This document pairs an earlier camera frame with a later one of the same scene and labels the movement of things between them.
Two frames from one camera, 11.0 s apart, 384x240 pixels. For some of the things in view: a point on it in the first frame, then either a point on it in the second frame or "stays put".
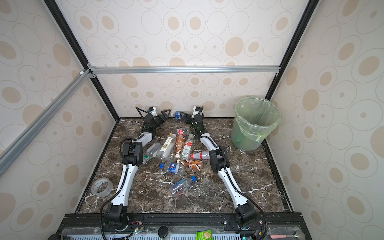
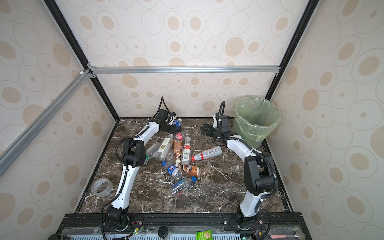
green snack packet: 204,235 stays put
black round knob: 163,232 stays put
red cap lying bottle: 200,155 stays put
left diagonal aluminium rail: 22,141 stays put
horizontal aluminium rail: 184,70 stays put
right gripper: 186,116 -> 209,133
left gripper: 163,117 -> 173,130
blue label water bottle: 178,115 -> 177,123
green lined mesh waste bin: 255,119 stays put
